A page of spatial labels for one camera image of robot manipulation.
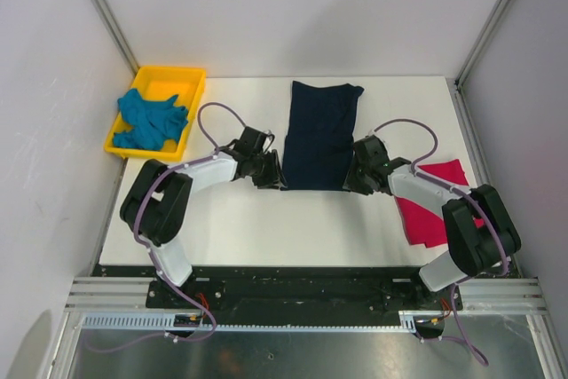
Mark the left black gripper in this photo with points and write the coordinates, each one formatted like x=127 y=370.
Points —
x=274 y=178

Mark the teal crumpled t-shirt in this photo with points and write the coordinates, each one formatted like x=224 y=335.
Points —
x=152 y=123

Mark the right aluminium frame post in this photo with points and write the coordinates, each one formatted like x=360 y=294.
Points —
x=492 y=23

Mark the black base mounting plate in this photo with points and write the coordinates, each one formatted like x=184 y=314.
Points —
x=222 y=287

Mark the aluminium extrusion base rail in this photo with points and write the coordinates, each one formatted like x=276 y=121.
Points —
x=503 y=296

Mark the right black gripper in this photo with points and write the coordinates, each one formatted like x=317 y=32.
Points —
x=351 y=183

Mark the left aluminium frame post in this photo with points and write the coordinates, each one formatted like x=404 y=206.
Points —
x=114 y=29

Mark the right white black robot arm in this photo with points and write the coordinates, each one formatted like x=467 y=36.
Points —
x=479 y=230

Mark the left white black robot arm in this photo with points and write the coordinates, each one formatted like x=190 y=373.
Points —
x=155 y=206

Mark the magenta t-shirt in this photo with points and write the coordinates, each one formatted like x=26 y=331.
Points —
x=421 y=226

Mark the navy blue t-shirt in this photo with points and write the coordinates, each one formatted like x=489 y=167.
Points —
x=318 y=146

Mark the aluminium frame post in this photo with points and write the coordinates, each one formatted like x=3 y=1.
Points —
x=114 y=29
x=492 y=23

